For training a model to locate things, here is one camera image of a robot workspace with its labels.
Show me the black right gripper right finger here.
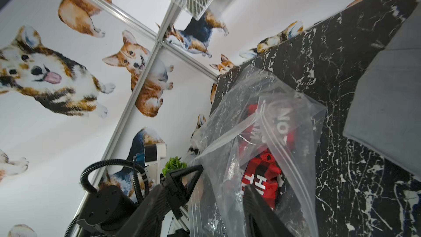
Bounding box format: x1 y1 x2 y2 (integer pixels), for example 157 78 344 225
243 184 293 237

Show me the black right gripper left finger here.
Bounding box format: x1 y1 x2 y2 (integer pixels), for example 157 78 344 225
116 185 170 237

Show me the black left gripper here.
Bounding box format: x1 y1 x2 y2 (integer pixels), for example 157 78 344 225
76 165 204 234

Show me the red garment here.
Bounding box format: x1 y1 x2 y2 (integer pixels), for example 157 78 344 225
239 123 285 209

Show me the clear plastic vacuum bag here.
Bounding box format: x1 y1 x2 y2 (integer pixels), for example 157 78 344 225
188 66 327 237

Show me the grey shirt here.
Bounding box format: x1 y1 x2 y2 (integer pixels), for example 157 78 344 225
343 5 421 177

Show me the green potted plant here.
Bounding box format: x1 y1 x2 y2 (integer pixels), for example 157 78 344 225
162 156 187 177

